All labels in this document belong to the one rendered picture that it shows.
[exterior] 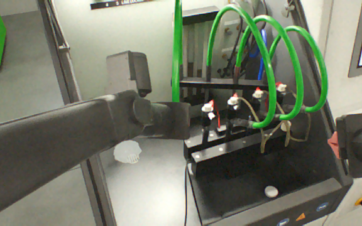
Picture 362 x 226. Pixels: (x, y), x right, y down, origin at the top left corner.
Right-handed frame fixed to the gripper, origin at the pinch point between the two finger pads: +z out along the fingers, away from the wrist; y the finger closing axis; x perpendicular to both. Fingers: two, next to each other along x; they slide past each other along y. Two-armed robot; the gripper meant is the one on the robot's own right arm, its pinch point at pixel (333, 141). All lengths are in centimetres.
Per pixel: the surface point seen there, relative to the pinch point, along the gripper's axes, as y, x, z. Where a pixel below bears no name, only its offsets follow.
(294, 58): 18.2, 1.0, 9.8
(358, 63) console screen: 19, -32, 34
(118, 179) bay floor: -11, 47, 48
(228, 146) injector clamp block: -2.5, 11.5, 35.7
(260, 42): 21.6, 9.3, 7.3
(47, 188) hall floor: -29, 106, 150
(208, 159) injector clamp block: -5.6, 18.5, 33.2
